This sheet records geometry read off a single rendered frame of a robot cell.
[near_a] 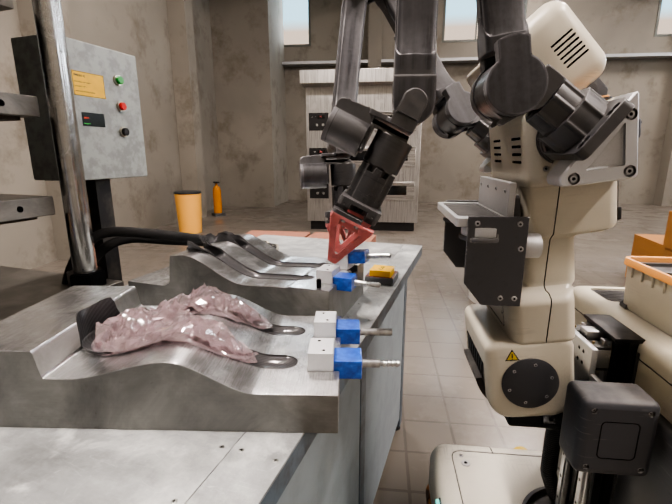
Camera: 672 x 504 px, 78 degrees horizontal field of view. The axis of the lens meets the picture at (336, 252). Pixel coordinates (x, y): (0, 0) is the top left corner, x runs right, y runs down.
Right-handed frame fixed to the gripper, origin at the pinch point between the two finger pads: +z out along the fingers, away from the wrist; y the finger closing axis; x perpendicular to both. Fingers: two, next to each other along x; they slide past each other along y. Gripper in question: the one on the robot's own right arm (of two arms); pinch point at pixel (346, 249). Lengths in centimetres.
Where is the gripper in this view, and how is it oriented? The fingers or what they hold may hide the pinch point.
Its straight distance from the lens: 96.2
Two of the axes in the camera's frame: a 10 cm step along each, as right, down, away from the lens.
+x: 9.5, 0.0, -3.2
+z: 0.5, 9.9, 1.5
